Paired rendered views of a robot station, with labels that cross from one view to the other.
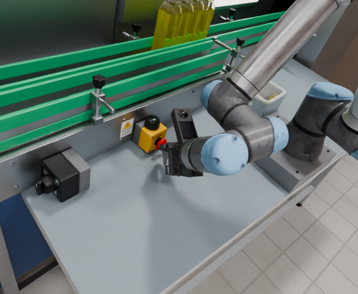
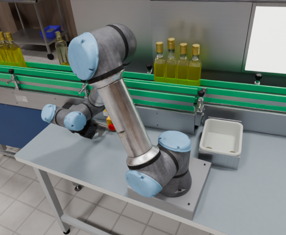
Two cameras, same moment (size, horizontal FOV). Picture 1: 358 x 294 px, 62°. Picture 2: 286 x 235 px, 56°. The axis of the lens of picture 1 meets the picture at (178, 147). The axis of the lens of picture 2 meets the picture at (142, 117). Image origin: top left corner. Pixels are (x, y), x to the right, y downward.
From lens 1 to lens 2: 127 cm
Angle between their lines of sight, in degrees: 60
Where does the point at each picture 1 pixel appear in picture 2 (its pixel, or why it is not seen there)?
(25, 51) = not seen: hidden behind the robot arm
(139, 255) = (48, 150)
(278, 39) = not seen: hidden behind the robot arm
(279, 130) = (68, 116)
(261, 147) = (59, 119)
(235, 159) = (45, 114)
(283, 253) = not seen: outside the picture
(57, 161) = (66, 106)
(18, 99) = (70, 78)
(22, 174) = (59, 105)
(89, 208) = (63, 129)
